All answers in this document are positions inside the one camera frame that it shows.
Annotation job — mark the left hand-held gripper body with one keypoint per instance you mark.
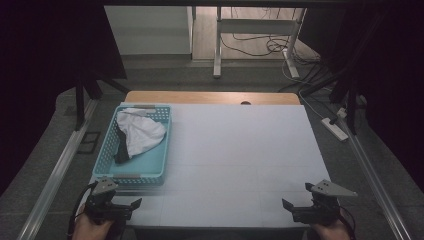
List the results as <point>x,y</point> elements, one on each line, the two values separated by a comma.
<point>106,208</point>

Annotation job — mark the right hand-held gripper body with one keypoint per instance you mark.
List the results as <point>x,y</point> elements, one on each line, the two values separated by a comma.
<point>320,213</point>

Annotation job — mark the light blue plastic basket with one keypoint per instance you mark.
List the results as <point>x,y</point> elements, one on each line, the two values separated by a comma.
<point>146,165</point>

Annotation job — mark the white and black cloth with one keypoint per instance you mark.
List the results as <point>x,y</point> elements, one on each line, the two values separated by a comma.
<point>141,131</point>

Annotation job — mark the person's right hand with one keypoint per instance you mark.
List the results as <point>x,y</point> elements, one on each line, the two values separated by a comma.
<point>330,231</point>

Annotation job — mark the person's left hand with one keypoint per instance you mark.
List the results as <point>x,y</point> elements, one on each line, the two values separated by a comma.
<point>88,230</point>

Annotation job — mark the white power strip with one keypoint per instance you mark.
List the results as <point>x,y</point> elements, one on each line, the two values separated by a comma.
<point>335,130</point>

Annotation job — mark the dark floor outlet cover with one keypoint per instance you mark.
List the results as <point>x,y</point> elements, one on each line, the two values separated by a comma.
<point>89,142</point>

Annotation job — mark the black plug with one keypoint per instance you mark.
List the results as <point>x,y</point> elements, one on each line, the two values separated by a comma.
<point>333,120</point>

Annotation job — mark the white table mat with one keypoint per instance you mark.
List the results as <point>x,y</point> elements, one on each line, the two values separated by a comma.
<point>240,150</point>

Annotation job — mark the white power adapter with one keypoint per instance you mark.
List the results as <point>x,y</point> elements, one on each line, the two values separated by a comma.
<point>341,112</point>

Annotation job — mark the black metal stand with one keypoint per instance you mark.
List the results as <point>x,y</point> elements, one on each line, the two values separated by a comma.
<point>80,100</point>
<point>351,106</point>

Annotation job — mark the wooden table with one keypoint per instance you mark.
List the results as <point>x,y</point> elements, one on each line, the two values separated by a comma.
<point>200,97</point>

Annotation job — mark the dark curtain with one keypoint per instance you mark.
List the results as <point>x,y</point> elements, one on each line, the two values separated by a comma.
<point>390,66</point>
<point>40,66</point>

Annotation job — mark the white cabinet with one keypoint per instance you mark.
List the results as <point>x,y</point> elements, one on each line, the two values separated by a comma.
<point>146,30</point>

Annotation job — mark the aluminium rail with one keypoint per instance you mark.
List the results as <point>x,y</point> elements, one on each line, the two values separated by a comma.
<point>373,176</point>
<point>56,173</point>

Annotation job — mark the white desk frame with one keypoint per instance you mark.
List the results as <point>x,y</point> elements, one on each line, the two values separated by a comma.
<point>218,50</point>

